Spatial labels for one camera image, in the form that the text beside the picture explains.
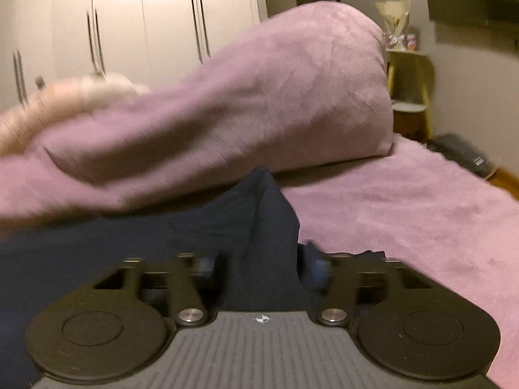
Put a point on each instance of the bed with purple sheet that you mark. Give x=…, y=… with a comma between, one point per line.
x=405, y=219

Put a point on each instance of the wrapped flower bouquet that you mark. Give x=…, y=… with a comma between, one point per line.
x=395, y=22

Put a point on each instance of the purple duvet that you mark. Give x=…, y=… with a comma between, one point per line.
x=227, y=121

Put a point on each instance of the white wardrobe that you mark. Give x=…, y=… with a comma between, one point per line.
x=129, y=28

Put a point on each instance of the navy zip jacket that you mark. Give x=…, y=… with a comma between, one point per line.
x=142, y=251

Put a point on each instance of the yellow side table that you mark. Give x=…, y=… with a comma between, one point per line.
x=409, y=89

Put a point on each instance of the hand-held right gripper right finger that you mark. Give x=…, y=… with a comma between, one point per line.
x=320, y=273

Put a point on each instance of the small pink can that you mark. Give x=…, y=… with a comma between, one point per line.
x=411, y=41

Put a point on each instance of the black bag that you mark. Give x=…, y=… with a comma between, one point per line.
x=460, y=152

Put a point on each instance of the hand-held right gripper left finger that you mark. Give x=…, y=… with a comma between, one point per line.
x=202, y=269

